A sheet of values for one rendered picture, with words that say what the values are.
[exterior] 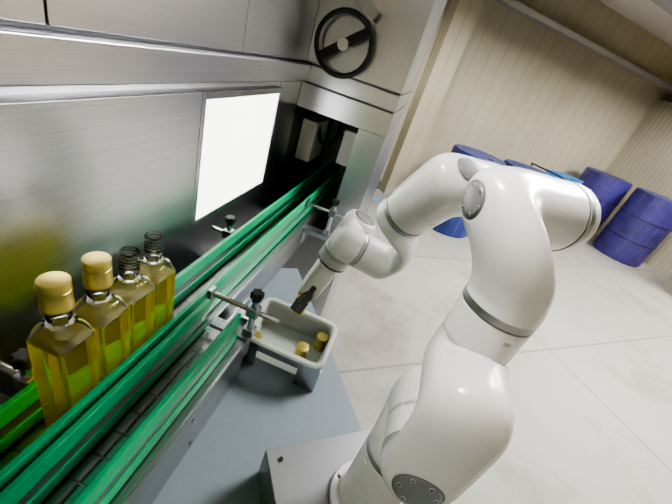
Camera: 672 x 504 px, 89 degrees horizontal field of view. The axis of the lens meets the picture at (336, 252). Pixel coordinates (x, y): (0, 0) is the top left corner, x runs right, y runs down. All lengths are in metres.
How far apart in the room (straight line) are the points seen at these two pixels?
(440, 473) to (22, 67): 0.66
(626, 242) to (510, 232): 6.28
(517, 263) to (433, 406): 0.16
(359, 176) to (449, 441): 1.19
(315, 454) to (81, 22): 0.79
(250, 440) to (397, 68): 1.22
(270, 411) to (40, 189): 0.61
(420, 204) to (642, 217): 6.14
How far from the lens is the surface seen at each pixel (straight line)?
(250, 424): 0.86
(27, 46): 0.60
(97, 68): 0.66
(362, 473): 0.63
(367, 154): 1.43
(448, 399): 0.38
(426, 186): 0.48
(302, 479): 0.74
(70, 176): 0.66
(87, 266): 0.55
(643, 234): 6.61
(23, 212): 0.63
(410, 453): 0.43
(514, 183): 0.37
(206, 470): 0.81
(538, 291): 0.38
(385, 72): 1.40
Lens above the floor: 1.49
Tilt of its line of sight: 30 degrees down
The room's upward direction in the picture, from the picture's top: 19 degrees clockwise
